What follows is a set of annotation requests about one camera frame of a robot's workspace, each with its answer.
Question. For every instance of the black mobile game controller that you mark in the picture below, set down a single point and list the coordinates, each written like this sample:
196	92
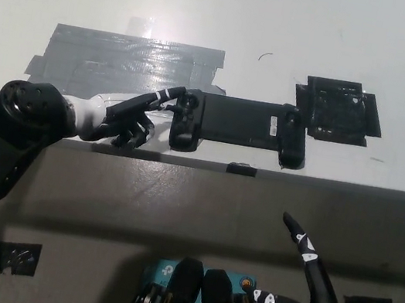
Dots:
239	120

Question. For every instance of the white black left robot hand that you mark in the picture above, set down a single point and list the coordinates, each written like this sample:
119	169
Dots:
91	116

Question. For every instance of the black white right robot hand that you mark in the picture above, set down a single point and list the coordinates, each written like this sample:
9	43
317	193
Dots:
317	281

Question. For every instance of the large grey duct tape patch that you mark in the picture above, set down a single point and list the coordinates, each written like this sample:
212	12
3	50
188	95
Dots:
125	55

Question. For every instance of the square black tape patch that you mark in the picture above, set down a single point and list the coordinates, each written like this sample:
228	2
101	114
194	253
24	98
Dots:
337	110

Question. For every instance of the small black tape strip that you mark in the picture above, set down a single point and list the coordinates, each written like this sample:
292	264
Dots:
241	169

